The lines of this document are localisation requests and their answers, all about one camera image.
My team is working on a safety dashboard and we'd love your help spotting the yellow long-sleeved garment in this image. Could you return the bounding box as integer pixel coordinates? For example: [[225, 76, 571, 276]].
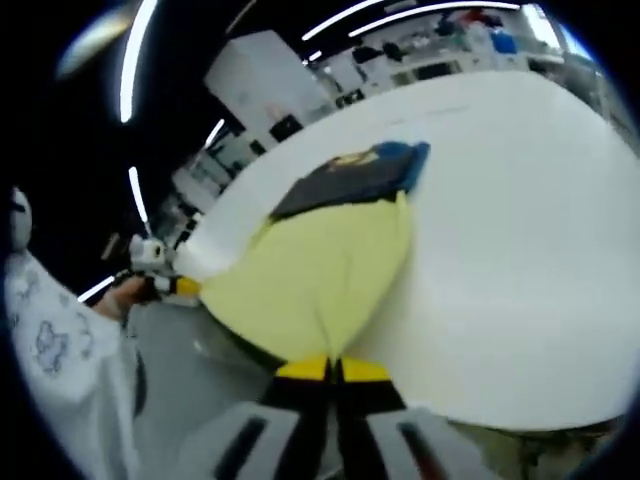
[[197, 141, 432, 372]]

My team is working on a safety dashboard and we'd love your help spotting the black square box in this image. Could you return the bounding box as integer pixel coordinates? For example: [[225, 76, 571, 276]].
[[269, 115, 304, 142]]

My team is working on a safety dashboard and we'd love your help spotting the person's left hand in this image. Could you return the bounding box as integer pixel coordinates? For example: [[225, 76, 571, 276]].
[[94, 276, 151, 322]]

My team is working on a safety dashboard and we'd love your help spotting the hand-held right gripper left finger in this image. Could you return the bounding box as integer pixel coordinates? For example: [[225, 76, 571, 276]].
[[174, 354, 335, 480]]

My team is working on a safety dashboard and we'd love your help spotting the white cabinet row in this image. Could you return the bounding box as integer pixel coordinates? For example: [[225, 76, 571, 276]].
[[319, 28, 532, 97]]

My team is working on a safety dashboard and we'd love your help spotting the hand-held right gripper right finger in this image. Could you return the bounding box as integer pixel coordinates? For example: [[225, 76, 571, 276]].
[[334, 356, 476, 480]]

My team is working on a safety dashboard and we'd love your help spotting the blue storage bin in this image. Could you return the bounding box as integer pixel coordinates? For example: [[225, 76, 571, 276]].
[[492, 29, 517, 54]]

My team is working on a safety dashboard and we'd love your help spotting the long ceiling light strip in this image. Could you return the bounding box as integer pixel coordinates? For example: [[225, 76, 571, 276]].
[[301, 0, 401, 42]]

